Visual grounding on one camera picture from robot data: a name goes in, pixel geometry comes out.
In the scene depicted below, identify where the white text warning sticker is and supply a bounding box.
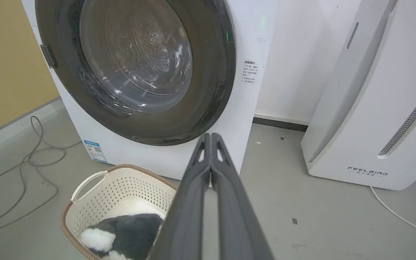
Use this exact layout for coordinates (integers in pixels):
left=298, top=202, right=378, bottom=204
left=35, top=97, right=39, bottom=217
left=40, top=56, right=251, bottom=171
left=243, top=60, right=258, bottom=84

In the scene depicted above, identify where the white front-load washing machine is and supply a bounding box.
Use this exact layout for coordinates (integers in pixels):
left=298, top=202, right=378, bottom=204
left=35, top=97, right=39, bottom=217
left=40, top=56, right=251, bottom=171
left=21, top=0, right=281, bottom=181

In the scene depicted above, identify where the grey and white fluffy cloth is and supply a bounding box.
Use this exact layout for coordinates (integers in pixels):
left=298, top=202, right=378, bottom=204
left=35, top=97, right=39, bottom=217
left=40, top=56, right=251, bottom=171
left=81, top=213, right=164, bottom=260

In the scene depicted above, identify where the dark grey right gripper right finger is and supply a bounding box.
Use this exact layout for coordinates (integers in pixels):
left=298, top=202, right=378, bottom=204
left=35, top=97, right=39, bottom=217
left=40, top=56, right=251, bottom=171
left=211, top=133, right=274, bottom=260

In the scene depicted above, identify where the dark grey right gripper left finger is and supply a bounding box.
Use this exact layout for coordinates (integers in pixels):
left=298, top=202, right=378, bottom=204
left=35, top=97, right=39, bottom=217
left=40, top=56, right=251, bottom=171
left=147, top=133, right=212, bottom=260

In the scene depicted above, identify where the white power cable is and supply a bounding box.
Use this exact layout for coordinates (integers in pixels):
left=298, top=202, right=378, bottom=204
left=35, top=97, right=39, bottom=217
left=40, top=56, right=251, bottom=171
left=370, top=163, right=416, bottom=233

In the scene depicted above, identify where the cream perforated laundry basket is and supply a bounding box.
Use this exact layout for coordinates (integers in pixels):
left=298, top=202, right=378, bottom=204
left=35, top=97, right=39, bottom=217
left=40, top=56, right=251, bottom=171
left=60, top=164, right=178, bottom=260

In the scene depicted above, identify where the dark round washing machine door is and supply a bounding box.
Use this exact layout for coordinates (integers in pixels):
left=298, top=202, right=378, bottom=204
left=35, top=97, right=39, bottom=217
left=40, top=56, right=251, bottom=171
left=35, top=0, right=237, bottom=146

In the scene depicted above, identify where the blue energy label sticker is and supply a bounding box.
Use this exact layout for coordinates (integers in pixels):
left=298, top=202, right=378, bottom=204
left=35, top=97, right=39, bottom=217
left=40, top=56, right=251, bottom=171
left=83, top=140, right=108, bottom=164

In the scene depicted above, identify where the grey floor cable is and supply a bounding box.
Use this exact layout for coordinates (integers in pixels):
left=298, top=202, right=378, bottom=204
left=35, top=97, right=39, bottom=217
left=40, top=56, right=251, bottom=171
left=0, top=116, right=82, bottom=241

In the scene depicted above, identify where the white air purifier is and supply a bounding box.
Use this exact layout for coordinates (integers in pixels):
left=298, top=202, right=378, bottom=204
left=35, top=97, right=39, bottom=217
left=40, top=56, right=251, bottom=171
left=301, top=0, right=416, bottom=191

